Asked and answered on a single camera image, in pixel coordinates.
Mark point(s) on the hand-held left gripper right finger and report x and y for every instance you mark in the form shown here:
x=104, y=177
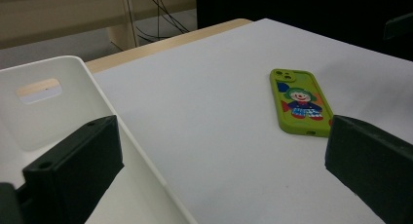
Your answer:
x=373, y=165

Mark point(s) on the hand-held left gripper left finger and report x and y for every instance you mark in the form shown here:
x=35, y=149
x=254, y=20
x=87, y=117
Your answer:
x=74, y=165

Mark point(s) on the white plastic bin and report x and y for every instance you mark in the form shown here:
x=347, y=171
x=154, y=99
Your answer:
x=81, y=97

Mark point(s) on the green cartoon phone case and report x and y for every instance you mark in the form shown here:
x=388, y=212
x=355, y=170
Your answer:
x=289, y=121

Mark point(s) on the dark curtain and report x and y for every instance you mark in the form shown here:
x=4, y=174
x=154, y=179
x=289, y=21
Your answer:
x=292, y=6

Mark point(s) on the white table sheet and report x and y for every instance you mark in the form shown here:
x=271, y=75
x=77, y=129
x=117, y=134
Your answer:
x=211, y=120

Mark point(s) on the light wooden shelf unit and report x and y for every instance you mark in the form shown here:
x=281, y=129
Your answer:
x=48, y=16

